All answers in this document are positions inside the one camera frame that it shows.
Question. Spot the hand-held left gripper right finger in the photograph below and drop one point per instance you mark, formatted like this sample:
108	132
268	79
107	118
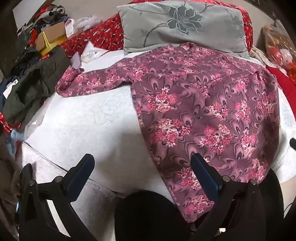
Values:
204	176

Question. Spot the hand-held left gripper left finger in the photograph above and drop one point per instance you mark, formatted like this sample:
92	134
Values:
79	176

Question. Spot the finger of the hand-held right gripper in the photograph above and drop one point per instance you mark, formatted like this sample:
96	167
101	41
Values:
293	142

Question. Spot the pink floral shirt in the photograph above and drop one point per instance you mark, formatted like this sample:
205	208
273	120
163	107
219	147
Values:
196	104

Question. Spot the pile of mixed clothes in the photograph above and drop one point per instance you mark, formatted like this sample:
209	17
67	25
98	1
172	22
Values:
49	16

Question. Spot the white quilted blanket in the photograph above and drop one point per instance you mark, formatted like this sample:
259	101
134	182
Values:
81	120

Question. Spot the plain red cloth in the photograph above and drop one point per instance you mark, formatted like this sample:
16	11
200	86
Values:
286	83

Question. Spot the brown furry cloth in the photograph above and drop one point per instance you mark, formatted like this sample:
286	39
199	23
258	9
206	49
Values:
8	183

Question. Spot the beige fuzzy cloth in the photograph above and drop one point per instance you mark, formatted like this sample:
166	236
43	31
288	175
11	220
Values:
257	55

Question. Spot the clear bag of toys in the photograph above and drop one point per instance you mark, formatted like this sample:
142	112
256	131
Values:
279	46

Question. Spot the olive green jacket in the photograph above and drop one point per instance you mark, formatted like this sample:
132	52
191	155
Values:
39	76

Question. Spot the small white card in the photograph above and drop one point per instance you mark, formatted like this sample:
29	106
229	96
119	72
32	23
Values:
76	60

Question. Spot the white plastic packet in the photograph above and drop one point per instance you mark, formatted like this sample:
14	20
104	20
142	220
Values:
91	53

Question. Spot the dark cloth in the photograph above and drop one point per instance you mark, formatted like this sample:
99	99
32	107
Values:
23	59

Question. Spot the red printed bedsheet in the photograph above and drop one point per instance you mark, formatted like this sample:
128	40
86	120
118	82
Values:
104	34

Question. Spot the cardboard box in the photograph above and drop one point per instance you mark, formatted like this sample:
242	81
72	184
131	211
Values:
55	32

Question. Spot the grey flower-print pillow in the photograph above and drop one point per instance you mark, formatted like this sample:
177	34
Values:
161	30

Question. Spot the white plastic bag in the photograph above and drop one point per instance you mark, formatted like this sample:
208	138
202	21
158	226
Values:
87	20

